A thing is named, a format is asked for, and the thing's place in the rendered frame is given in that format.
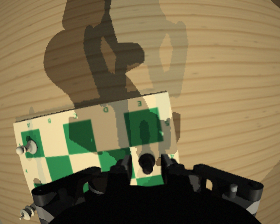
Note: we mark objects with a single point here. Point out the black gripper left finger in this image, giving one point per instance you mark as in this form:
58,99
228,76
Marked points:
52,198

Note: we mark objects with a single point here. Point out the green and cream chessboard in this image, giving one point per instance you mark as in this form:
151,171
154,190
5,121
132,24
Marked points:
99,136

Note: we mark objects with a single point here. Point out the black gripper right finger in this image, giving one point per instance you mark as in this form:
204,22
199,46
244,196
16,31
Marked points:
245,192

